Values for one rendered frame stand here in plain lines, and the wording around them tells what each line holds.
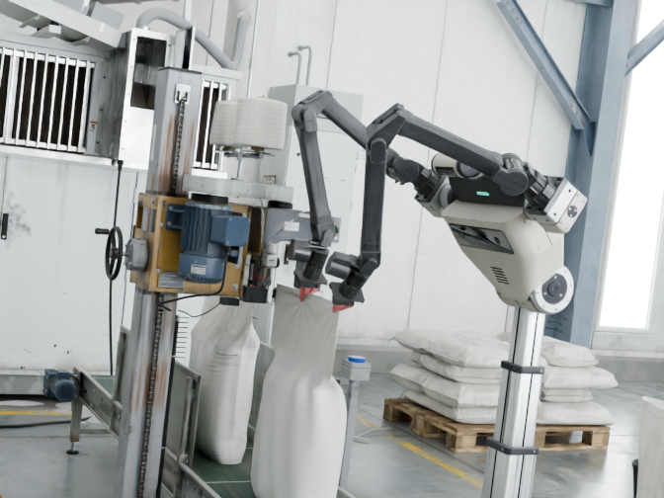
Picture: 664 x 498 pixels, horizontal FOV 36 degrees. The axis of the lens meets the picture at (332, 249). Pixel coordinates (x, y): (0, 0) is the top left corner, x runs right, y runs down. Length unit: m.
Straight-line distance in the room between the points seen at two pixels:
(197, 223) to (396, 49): 5.31
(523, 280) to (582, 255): 5.92
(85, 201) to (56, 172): 0.23
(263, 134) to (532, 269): 0.93
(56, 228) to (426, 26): 3.79
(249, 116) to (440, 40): 5.41
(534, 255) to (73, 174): 3.59
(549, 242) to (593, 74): 6.39
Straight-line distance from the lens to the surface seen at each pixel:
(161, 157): 3.36
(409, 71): 8.36
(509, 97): 8.89
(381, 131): 2.64
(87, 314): 6.12
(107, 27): 5.73
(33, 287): 6.03
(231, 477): 3.65
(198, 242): 3.16
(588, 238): 9.00
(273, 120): 3.22
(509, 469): 3.25
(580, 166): 9.27
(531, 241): 2.97
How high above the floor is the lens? 1.40
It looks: 3 degrees down
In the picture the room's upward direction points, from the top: 7 degrees clockwise
